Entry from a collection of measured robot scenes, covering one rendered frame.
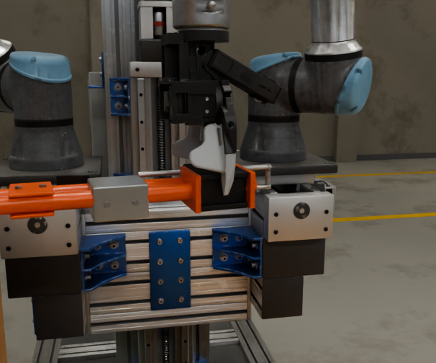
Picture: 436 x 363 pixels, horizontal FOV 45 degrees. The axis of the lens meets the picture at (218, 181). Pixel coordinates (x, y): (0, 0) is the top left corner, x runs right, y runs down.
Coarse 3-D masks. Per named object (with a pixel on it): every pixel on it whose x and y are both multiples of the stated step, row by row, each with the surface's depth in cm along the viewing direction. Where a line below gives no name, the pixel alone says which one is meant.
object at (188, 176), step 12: (180, 168) 74; (192, 168) 72; (240, 168) 73; (192, 180) 69; (204, 180) 69; (216, 180) 70; (240, 180) 71; (252, 180) 70; (204, 192) 69; (216, 192) 70; (240, 192) 71; (252, 192) 70; (192, 204) 69; (204, 204) 70; (216, 204) 70; (228, 204) 70; (240, 204) 71; (252, 204) 71
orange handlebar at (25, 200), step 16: (0, 192) 65; (16, 192) 62; (32, 192) 62; (48, 192) 63; (64, 192) 64; (80, 192) 64; (160, 192) 67; (176, 192) 68; (192, 192) 69; (0, 208) 61; (16, 208) 62; (32, 208) 62; (48, 208) 63; (64, 208) 64; (80, 208) 65
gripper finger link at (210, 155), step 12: (204, 132) 68; (216, 132) 68; (204, 144) 67; (216, 144) 68; (192, 156) 66; (204, 156) 67; (216, 156) 68; (228, 156) 67; (204, 168) 67; (216, 168) 67; (228, 168) 67; (228, 180) 68; (228, 192) 69
